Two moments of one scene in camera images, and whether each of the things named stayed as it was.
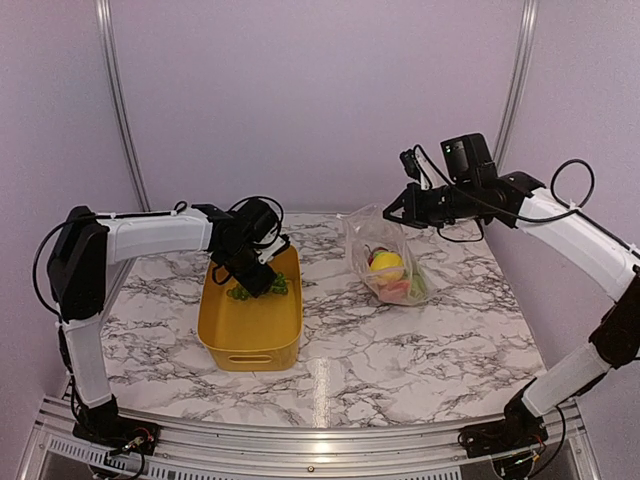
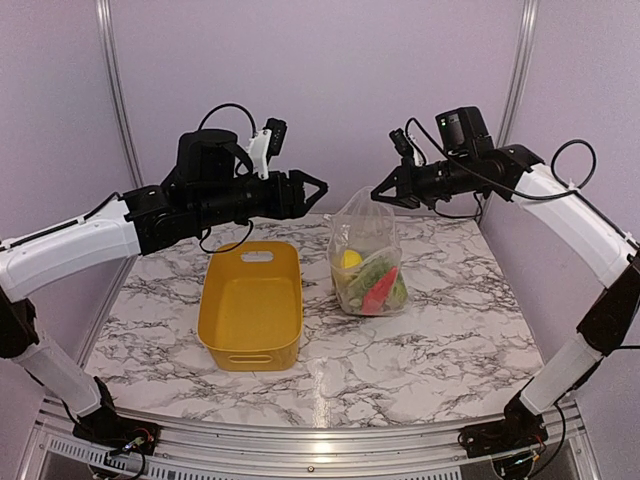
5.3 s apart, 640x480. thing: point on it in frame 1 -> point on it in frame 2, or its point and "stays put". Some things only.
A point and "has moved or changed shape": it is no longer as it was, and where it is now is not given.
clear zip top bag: [378, 255] has moved or changed shape
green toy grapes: [238, 292] -> [369, 272]
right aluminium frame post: [529, 17] stays put
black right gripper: [413, 215] -> [398, 176]
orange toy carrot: [394, 291] -> [376, 297]
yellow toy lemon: [387, 262] -> [351, 258]
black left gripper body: [239, 267] -> [222, 203]
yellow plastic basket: [262, 334] stays put
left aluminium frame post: [103, 16] stays put
